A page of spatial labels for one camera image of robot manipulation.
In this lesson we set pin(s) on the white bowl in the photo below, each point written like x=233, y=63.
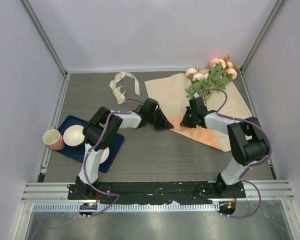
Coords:
x=105, y=155

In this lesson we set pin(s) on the pink cup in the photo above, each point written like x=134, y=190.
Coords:
x=53, y=139

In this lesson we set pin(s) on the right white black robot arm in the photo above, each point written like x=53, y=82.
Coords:
x=248, y=143

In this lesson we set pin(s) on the slotted white cable duct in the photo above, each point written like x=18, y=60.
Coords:
x=116, y=208

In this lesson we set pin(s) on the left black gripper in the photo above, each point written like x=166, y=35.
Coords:
x=164, y=123

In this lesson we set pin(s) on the kraft wrapping paper sheet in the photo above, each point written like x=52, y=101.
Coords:
x=170, y=93

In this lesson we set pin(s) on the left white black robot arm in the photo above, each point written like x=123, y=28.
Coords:
x=99, y=134

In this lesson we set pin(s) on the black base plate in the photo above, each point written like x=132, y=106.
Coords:
x=156, y=192

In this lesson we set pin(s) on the dark blue tray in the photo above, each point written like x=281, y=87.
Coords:
x=77, y=153

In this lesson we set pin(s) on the cream ribbon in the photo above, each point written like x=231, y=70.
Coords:
x=119, y=91

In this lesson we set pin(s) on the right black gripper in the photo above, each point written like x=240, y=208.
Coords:
x=185, y=123

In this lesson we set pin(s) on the brown rimmed cream bowl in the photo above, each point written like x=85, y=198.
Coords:
x=73, y=136

